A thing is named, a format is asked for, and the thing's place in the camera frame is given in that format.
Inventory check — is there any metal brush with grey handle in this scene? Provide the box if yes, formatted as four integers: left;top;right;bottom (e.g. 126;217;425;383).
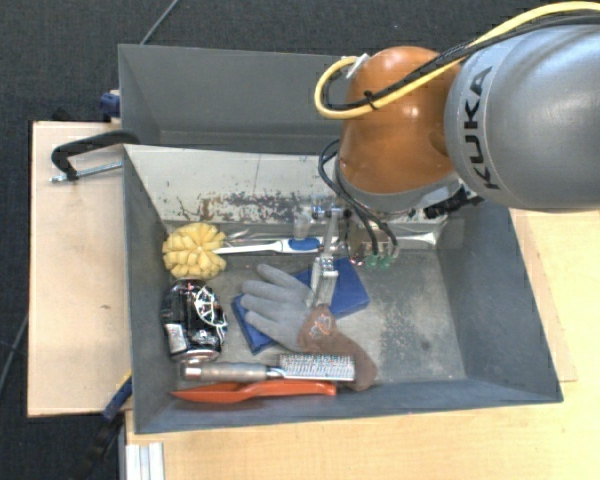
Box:
181;352;357;384

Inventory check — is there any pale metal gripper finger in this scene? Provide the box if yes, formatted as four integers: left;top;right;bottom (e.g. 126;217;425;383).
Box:
308;259;328;303
317;268;340;310

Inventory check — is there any grey glove with brown cuff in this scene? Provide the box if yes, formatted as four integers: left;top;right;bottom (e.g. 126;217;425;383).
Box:
240;262;380;393

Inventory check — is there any grey metal bin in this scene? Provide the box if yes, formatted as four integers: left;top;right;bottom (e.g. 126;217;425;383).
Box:
117;43;565;436

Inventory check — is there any pale wood board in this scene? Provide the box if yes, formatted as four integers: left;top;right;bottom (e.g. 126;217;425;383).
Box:
26;120;133;418

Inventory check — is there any black printed drink can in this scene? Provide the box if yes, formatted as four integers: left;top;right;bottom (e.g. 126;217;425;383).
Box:
159;277;230;365

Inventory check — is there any orange plastic scoop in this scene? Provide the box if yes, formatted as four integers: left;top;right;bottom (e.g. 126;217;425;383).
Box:
169;378;338;406

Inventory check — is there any yellow sponge brush, white handle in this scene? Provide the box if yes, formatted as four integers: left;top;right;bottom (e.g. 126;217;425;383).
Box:
161;221;327;281

